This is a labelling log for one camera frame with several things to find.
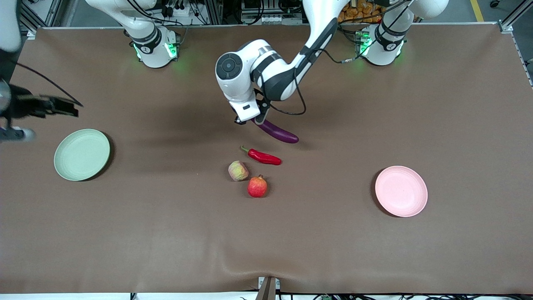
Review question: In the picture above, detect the purple eggplant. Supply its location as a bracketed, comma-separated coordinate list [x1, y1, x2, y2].
[255, 119, 300, 144]

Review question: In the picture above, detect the red chili pepper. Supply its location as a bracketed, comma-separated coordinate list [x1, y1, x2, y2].
[240, 145, 282, 166]

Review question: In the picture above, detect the green pink apple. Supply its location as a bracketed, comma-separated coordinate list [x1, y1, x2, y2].
[228, 160, 249, 182]

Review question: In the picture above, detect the red pomegranate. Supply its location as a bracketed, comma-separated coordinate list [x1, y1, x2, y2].
[247, 175, 268, 198]

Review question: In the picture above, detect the light green plate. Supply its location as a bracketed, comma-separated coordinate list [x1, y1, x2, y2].
[54, 129, 111, 182]

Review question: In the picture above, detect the white power strip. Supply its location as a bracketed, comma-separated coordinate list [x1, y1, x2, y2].
[160, 0, 196, 18]

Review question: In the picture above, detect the brown table mat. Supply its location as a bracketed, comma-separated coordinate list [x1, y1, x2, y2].
[0, 23, 533, 295]

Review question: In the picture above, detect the orange snack packets pile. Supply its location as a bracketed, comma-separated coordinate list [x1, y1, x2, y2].
[338, 0, 386, 23]

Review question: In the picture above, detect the pink plate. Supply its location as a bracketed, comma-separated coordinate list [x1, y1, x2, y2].
[375, 166, 428, 218]

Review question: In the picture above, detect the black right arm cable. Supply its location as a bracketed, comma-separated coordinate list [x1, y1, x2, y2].
[8, 58, 84, 107]

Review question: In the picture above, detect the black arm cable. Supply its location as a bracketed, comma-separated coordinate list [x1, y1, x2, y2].
[8, 58, 84, 107]
[266, 0, 415, 116]

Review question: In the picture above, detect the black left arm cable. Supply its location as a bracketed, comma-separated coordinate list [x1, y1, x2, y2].
[266, 0, 415, 116]

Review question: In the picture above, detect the aluminium frame post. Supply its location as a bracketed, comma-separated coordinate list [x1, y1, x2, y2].
[204, 0, 224, 25]

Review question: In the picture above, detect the metal table edge bracket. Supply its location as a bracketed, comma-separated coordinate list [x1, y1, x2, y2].
[257, 276, 281, 300]

